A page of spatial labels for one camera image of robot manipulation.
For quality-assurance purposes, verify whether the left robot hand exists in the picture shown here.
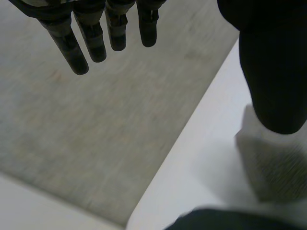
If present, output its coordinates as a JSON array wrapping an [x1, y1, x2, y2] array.
[[7, 0, 307, 135]]

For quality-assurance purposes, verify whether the grey towel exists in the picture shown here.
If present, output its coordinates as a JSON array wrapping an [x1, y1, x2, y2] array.
[[234, 104, 307, 211]]

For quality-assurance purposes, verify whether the dark blue cloth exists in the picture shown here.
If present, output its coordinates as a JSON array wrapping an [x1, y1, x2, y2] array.
[[165, 207, 307, 230]]

